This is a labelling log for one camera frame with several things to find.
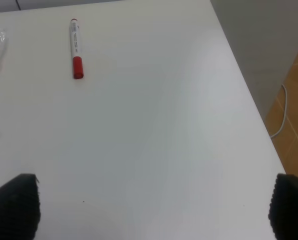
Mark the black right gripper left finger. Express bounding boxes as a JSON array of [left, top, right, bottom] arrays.
[[0, 173, 41, 240]]

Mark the red capped white marker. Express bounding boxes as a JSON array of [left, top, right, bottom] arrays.
[[69, 18, 84, 80]]

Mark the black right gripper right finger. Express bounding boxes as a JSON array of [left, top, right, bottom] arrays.
[[268, 173, 298, 240]]

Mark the white cable on floor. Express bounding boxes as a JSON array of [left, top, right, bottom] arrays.
[[269, 83, 289, 139]]

